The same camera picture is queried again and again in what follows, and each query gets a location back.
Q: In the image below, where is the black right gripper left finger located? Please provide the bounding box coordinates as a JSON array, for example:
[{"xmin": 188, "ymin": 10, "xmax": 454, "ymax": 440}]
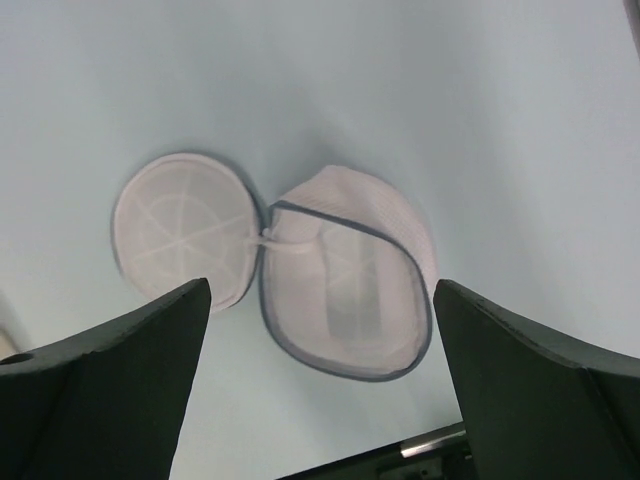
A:
[{"xmin": 1, "ymin": 279, "xmax": 211, "ymax": 479}]

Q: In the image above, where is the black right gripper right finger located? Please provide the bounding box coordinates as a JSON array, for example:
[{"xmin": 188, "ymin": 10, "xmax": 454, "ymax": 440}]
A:
[{"xmin": 434, "ymin": 280, "xmax": 639, "ymax": 479}]

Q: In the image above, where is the white mesh laundry bag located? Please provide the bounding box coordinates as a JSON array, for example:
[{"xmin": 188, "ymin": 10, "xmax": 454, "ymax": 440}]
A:
[{"xmin": 111, "ymin": 153, "xmax": 438, "ymax": 382}]

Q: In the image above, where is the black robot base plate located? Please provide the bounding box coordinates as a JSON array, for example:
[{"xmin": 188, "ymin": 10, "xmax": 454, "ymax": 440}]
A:
[{"xmin": 287, "ymin": 422, "xmax": 478, "ymax": 480}]

